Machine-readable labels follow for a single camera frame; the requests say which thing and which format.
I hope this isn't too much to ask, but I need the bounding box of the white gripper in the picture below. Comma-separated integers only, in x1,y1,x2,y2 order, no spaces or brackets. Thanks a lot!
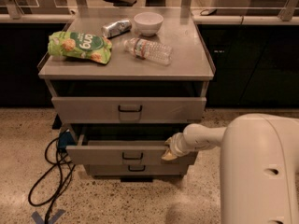
162,133,190,161

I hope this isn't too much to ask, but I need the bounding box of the grey drawer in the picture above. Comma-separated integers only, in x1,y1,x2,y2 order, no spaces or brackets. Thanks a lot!
66,124,197,165
52,97,206,124
84,164,188,176

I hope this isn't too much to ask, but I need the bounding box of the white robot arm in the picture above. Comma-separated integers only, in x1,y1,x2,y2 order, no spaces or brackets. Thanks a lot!
162,114,299,224

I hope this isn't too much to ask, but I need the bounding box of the grey drawer cabinet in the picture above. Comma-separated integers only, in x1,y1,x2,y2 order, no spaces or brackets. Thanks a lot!
37,7,216,183

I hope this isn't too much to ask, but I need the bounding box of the grey bottom drawer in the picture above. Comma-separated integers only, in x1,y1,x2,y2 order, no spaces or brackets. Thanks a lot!
84,164,188,176

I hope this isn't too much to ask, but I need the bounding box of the grey top drawer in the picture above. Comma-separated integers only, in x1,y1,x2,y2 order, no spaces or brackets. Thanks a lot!
52,97,206,124

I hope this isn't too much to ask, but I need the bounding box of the clear plastic water bottle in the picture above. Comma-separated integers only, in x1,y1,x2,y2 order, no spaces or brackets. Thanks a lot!
123,37,172,65

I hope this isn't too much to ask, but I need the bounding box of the blue power adapter box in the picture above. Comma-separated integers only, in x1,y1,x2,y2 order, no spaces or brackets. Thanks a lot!
57,131,76,151

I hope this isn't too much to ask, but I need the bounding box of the white bowl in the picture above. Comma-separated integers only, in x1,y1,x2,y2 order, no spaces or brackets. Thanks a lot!
134,12,164,36

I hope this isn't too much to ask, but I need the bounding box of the silver soda can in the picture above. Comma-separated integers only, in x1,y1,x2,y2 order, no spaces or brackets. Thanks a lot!
101,19,132,38

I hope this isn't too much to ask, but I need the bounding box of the green chip bag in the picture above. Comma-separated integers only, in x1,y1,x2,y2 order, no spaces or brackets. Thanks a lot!
48,31,112,64

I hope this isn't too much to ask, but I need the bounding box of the blue tape cross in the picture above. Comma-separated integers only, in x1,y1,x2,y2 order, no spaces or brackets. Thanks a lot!
30,208,67,224

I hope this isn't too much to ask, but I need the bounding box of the black office chair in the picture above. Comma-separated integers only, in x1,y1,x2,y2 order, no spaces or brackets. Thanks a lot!
104,0,137,7

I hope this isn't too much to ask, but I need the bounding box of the black floor cable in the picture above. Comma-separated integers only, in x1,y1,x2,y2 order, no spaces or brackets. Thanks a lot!
27,136,78,224

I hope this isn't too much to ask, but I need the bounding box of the black cable on ledge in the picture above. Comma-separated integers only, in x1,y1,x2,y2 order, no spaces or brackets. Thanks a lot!
200,8,218,17

